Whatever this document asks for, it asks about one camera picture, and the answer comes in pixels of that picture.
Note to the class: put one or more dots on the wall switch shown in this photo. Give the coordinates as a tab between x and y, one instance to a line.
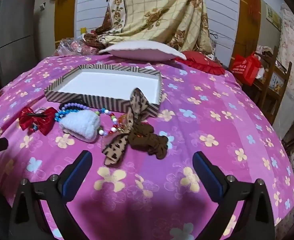
43	6

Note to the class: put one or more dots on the red shopping bag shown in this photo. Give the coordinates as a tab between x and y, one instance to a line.
245	67

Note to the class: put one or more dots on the white pillow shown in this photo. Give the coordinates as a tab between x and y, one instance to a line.
144	51

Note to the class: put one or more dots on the grey refrigerator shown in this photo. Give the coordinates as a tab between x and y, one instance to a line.
14	30

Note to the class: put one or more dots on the white paper sheet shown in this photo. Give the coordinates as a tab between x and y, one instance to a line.
150	68

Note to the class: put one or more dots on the wooden chair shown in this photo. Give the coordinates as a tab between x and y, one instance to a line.
282	85

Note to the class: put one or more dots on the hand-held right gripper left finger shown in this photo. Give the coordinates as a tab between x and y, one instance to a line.
79	177

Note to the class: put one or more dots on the striped cardboard box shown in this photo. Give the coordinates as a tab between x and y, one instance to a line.
106	83

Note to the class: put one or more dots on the leopard bow brown scrunchie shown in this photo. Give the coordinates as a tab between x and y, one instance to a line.
139	135

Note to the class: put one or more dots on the red bow hair clip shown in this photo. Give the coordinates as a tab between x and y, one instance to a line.
40	121

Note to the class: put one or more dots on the wall picture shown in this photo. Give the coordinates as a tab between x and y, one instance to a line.
273	17

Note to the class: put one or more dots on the beige floral quilt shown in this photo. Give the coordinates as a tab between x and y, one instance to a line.
157	12

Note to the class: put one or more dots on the red frilled cushion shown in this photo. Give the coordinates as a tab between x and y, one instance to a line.
202	63

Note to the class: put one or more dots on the clear plastic bag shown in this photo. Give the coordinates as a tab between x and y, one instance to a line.
71	46

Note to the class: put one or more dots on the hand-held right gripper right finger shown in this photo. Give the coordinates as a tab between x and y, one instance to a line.
207	177

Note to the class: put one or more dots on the white fluffy headband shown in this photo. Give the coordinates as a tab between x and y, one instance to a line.
80	125

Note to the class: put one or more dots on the pink floral bedsheet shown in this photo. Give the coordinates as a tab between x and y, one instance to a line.
199	130

